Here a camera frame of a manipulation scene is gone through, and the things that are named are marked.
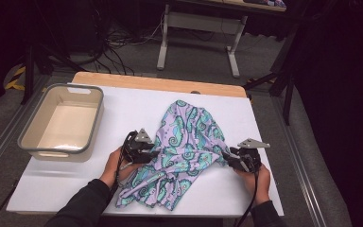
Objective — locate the aluminium floor rail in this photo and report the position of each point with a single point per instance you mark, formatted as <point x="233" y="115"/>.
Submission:
<point x="9" y="135"/>
<point x="299" y="164"/>

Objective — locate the person's left hand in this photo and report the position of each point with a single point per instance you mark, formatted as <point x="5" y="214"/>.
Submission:
<point x="110" y="170"/>

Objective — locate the white board table cover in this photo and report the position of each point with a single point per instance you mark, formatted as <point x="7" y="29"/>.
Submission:
<point x="75" y="186"/>

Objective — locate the light wooden table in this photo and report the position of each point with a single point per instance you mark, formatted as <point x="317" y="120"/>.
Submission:
<point x="145" y="82"/>

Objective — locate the person's right hand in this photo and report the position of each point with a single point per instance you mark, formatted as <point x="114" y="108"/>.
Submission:
<point x="258" y="186"/>

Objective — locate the yellow black hazard tape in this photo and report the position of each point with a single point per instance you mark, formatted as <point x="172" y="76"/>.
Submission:
<point x="15" y="82"/>

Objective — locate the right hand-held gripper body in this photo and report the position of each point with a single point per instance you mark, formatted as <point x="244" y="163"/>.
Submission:
<point x="249" y="154"/>

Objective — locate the colourful cloth on desk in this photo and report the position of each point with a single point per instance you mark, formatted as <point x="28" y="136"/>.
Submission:
<point x="272" y="3"/>

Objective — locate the black metal stand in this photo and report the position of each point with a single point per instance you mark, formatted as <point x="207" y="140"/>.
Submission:
<point x="29" y="72"/>
<point x="287" y="94"/>

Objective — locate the purple seahorse print swimsuit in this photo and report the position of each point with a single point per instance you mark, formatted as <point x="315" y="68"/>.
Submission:
<point x="182" y="151"/>

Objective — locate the beige plastic basket grey rim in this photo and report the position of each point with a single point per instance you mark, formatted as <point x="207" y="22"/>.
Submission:
<point x="33" y="134"/>

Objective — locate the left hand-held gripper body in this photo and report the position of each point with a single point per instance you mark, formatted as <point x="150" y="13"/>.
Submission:
<point x="137" y="149"/>

